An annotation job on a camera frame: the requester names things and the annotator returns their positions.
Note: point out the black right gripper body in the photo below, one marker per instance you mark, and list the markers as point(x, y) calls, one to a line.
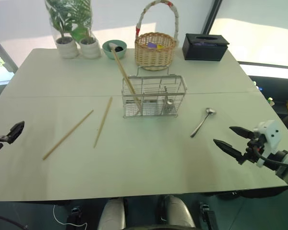
point(252, 148)

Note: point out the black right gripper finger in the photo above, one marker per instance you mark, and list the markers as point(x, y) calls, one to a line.
point(242, 132)
point(230, 149)

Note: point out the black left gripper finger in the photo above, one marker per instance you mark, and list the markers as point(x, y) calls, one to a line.
point(15, 131)

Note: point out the metal spoon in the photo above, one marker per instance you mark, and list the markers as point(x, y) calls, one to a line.
point(168, 103)
point(202, 122)

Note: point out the wooden chopstick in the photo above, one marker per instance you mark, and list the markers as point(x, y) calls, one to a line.
point(103, 122)
point(125, 75)
point(68, 134)

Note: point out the black table leg caster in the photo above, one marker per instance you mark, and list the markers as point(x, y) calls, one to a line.
point(74, 215)
point(208, 215)

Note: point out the grey rounded shell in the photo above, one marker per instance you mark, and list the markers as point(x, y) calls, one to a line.
point(177, 210)
point(111, 213)

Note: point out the black tissue box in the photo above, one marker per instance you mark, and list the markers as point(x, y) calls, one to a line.
point(202, 48)

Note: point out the potted plant in white pot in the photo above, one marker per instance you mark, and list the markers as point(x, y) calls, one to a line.
point(66, 46)
point(90, 48)

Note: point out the yellow block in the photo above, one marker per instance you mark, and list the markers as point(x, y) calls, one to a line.
point(160, 46)

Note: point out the green bowl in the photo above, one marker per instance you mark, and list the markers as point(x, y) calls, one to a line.
point(110, 53)

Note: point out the purple block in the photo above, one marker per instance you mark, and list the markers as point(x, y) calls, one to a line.
point(152, 45)

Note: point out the small grey white object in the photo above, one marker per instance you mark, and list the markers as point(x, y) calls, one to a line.
point(113, 45)

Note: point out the small black object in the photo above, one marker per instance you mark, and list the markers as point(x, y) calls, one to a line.
point(119, 49)

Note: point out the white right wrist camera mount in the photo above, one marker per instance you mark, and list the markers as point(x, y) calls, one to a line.
point(271, 134)

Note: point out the dark window frame post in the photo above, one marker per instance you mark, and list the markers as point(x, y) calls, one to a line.
point(212, 16)

